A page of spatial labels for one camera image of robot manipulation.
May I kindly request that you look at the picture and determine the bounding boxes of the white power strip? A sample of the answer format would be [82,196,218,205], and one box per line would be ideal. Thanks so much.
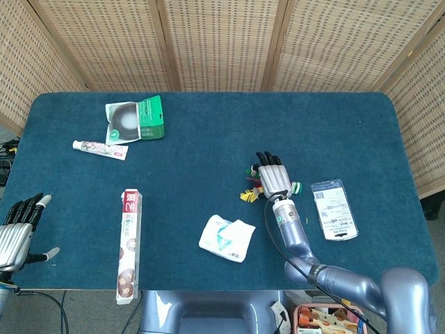
[270,300,290,325]

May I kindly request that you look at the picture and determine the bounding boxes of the green and clear blister package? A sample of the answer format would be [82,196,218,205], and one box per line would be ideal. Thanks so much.
[104,95,166,146]

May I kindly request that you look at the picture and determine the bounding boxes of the white soft tissue pack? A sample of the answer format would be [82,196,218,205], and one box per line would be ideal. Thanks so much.
[198,214,257,262]

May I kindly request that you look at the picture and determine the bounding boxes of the silver and black left robot hand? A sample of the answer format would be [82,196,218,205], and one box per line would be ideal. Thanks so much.
[0,193,60,273]

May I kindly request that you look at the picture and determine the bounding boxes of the tangled floor cables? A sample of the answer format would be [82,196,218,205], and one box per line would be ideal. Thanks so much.
[0,138,21,154]

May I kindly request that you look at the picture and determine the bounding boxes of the clear package with blue-white card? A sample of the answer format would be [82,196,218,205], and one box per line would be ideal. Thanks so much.
[310,179,359,241]

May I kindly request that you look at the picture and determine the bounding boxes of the white floral toothpaste tube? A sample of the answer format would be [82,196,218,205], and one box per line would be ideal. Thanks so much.
[72,139,129,161]

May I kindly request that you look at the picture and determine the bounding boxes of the woven rattan folding screen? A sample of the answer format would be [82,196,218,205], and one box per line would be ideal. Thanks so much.
[0,0,445,200]

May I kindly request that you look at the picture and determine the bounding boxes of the grey-blue robot torso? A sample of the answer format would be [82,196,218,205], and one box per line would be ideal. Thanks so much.
[138,290,289,334]

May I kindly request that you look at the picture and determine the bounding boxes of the black power strip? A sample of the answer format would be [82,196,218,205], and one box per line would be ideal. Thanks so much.
[0,159,13,185]

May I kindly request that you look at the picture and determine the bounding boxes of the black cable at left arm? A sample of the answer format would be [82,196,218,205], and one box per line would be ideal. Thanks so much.
[13,287,70,334]

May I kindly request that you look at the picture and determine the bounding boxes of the pink basket with snack packs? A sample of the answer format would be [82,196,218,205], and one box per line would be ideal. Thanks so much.
[291,303,370,334]

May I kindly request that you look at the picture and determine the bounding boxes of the black cable along right arm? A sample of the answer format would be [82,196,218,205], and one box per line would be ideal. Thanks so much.
[263,193,380,334]

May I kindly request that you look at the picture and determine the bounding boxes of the small colourful toy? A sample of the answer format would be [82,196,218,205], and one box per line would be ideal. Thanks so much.
[239,165,303,202]

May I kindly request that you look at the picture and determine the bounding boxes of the dark blue felt table mat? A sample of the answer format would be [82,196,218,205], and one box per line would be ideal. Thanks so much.
[0,91,439,292]

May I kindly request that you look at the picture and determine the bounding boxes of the silver and black right robot hand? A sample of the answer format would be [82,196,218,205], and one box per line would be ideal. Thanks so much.
[255,151,293,201]

